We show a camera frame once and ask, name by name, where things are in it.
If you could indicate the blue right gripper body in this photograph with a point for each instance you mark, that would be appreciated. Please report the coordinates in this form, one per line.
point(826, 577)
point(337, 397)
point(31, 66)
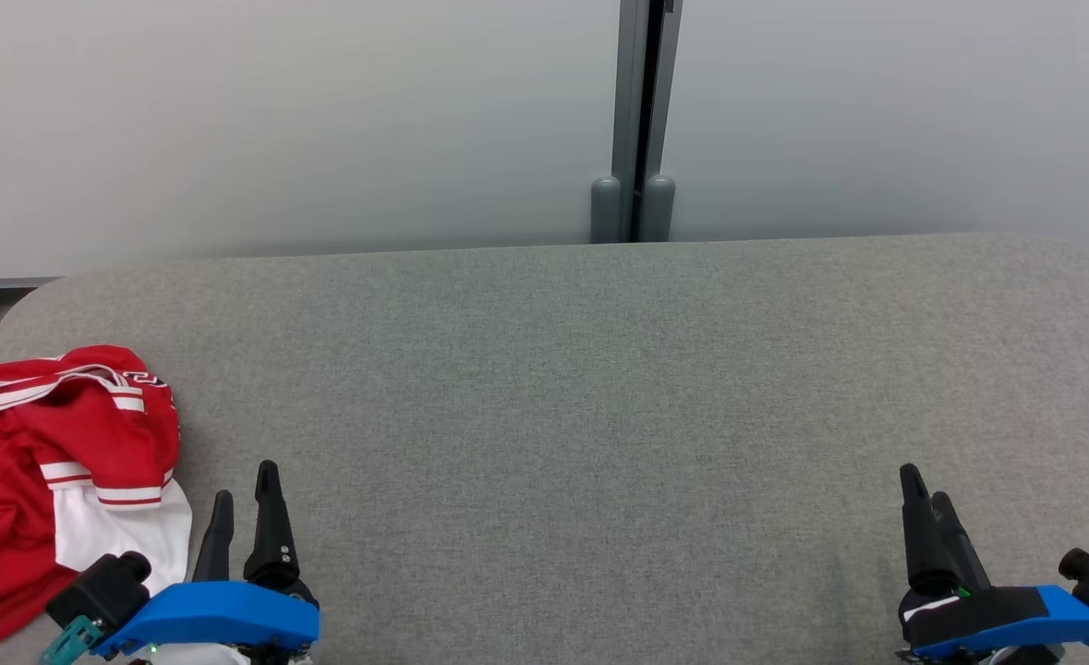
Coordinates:
point(997, 623)

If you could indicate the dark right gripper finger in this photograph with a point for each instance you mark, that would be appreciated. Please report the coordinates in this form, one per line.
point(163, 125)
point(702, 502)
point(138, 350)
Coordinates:
point(964, 559)
point(921, 536)

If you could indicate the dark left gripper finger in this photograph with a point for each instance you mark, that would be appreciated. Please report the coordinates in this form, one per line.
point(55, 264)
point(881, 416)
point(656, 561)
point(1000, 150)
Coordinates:
point(217, 545)
point(272, 526)

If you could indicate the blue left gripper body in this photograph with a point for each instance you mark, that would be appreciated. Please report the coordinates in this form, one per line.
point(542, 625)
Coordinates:
point(221, 614)

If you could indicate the red shirt with striped collar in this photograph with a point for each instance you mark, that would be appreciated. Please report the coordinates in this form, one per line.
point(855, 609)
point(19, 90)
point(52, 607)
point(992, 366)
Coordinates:
point(110, 434)

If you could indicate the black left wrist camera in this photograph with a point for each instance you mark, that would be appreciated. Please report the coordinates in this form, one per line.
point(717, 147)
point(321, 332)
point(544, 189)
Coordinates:
point(101, 586)

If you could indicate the teal left camera connector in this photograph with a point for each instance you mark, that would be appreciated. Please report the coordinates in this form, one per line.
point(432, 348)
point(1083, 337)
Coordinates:
point(68, 642)

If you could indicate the grey rounded post foot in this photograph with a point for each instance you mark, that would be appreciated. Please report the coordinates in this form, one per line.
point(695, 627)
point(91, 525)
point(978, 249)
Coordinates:
point(659, 209)
point(605, 211)

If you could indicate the grey metal partition frame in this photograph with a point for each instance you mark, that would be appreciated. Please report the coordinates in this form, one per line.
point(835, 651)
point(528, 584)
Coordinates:
point(638, 83)

